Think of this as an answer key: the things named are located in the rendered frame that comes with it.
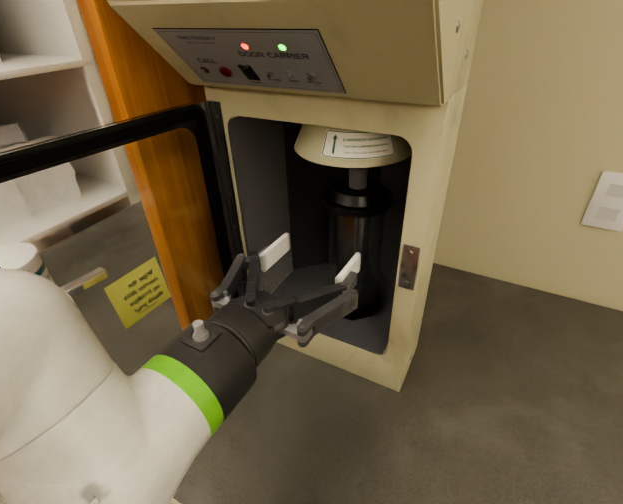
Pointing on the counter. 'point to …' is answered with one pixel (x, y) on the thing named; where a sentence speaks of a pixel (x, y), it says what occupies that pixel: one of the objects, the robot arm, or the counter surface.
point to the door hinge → (225, 181)
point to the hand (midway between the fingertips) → (316, 256)
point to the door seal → (101, 147)
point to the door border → (102, 151)
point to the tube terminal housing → (394, 116)
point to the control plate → (304, 38)
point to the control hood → (354, 73)
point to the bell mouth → (350, 147)
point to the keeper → (408, 266)
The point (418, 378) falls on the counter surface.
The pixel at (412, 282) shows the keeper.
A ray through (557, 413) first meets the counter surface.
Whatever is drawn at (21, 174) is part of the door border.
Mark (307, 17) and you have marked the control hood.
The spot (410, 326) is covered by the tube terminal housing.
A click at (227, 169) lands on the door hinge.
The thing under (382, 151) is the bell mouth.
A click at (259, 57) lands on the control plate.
